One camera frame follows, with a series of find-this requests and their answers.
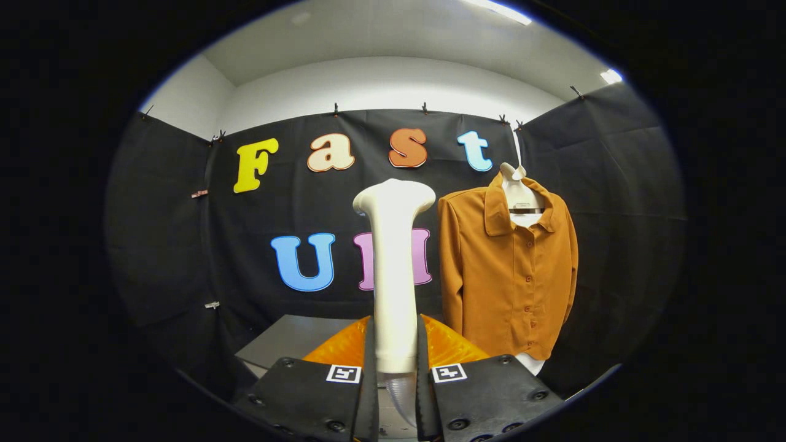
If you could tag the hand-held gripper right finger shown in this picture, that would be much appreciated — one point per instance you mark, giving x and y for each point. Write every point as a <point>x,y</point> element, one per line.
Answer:
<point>425,399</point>

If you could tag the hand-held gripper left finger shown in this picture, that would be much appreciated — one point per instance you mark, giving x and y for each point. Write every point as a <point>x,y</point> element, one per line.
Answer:
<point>368,393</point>

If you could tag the orange button-up shirt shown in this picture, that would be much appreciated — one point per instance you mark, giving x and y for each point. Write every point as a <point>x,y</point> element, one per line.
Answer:
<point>503,282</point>

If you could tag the grey drawer cabinet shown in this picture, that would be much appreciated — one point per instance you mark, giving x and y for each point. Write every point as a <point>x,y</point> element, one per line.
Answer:
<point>295,341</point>

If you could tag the white mannequin torso stand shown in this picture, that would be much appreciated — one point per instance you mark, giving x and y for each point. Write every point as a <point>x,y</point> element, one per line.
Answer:
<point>519,196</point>

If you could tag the row of black cloth clips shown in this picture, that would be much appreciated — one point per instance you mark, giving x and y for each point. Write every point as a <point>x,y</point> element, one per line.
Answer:
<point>335,110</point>

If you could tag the small ceiling light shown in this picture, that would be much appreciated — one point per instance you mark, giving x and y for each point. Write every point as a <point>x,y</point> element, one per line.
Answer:
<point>611,76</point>

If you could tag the long ceiling light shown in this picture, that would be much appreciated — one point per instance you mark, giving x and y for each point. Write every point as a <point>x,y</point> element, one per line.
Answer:
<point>497,10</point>

